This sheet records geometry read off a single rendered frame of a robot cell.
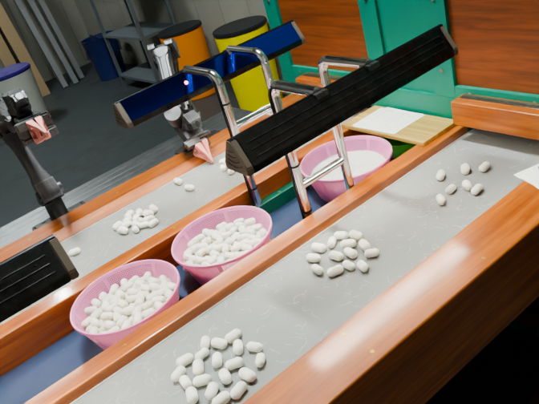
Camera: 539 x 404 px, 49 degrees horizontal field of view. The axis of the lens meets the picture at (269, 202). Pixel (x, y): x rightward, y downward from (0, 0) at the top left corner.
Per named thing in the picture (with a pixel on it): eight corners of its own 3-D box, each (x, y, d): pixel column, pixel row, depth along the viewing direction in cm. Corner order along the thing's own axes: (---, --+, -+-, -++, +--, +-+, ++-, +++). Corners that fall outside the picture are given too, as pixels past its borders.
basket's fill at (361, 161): (298, 191, 177) (293, 175, 175) (351, 158, 187) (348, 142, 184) (350, 212, 160) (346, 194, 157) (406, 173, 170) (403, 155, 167)
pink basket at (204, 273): (163, 288, 154) (150, 259, 149) (220, 230, 172) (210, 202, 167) (245, 305, 139) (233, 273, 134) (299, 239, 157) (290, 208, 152)
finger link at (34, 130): (57, 115, 161) (46, 110, 168) (33, 127, 158) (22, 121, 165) (67, 137, 164) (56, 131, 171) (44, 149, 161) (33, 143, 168)
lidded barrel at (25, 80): (2, 133, 586) (-27, 79, 559) (45, 113, 608) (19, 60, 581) (18, 140, 550) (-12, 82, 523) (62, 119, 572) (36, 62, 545)
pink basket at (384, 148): (301, 216, 166) (293, 187, 162) (312, 170, 189) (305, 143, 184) (398, 203, 159) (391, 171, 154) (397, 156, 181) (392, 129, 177)
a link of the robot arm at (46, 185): (62, 192, 201) (10, 110, 200) (44, 202, 198) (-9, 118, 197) (61, 196, 207) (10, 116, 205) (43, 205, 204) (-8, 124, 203)
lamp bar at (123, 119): (117, 125, 161) (107, 100, 157) (290, 42, 187) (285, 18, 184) (128, 130, 155) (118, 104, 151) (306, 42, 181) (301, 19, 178)
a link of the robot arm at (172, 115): (188, 116, 191) (180, 83, 194) (162, 123, 191) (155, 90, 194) (196, 129, 202) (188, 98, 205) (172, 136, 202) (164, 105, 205)
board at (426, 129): (342, 127, 188) (341, 124, 188) (374, 108, 195) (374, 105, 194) (423, 147, 163) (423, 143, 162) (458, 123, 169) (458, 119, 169)
